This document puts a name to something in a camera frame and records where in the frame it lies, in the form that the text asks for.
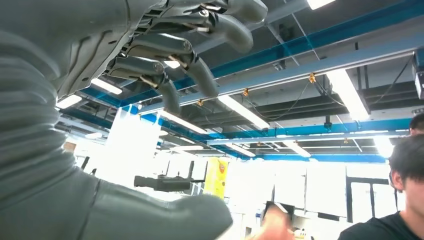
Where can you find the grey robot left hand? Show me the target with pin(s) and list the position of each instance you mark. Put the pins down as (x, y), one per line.
(82, 33)

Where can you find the background person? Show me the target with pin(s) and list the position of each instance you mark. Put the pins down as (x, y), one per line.
(418, 124)

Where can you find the ceiling light panel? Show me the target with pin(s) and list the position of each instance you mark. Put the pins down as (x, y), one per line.
(318, 3)
(348, 94)
(296, 149)
(243, 112)
(68, 101)
(106, 86)
(182, 122)

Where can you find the yellow green carton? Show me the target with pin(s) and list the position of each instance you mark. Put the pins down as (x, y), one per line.
(217, 177)

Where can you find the black desktop device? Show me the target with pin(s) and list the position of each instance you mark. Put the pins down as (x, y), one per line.
(165, 183)

